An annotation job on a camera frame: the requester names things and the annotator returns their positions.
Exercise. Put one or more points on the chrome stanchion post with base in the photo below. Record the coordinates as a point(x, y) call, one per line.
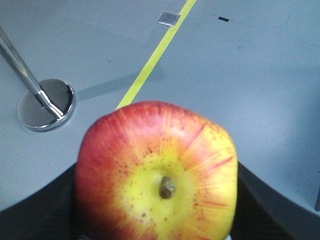
point(46, 104)

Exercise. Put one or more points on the yellow floor tape line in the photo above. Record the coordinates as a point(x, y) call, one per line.
point(155, 56)

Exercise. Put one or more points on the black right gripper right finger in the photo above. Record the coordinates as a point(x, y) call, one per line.
point(262, 213)

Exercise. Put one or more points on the red yellow apple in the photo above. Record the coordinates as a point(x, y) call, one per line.
point(156, 171)

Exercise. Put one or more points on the silver floor plate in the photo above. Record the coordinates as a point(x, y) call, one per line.
point(168, 19)

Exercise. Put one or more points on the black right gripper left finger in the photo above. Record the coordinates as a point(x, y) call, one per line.
point(48, 214)

